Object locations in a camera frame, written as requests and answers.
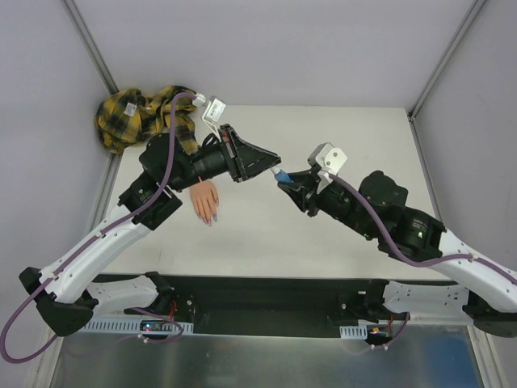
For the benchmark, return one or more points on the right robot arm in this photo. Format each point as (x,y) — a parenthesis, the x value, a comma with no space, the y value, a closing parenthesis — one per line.
(482,292)

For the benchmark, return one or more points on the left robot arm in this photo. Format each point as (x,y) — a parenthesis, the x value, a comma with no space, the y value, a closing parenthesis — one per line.
(66,294)

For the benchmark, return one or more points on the right white cable duct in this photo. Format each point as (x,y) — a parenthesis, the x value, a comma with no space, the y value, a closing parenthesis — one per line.
(364,331)

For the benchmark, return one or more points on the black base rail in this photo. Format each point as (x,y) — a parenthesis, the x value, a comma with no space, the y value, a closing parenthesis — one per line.
(282,307)

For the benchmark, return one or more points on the aluminium frame post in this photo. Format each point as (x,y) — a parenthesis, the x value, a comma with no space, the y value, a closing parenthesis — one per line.
(459,36)
(89,43)

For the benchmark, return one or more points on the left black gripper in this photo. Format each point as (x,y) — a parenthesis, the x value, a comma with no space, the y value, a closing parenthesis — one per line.
(233,153)

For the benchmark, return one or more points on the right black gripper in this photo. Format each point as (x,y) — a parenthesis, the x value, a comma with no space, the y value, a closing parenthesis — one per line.
(317,202)

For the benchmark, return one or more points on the right aluminium frame post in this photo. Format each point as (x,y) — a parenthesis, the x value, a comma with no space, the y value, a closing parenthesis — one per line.
(459,36)

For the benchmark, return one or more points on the left aluminium frame post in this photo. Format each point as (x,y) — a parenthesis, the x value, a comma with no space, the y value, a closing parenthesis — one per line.
(89,43)

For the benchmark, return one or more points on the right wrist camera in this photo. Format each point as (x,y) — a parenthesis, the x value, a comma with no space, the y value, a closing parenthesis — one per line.
(327,160)

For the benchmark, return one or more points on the mannequin hand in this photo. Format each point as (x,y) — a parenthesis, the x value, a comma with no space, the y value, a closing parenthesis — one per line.
(205,200)

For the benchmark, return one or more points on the yellow plaid shirt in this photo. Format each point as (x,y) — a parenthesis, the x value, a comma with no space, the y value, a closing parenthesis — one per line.
(130,118)

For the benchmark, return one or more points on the left white cable duct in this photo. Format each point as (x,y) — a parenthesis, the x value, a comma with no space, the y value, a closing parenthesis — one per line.
(130,326)

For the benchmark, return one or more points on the white cable duct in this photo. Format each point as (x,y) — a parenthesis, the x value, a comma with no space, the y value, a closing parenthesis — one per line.
(364,331)
(130,326)

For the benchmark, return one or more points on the blue nail polish bottle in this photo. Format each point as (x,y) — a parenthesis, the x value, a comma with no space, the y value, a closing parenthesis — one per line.
(283,177)

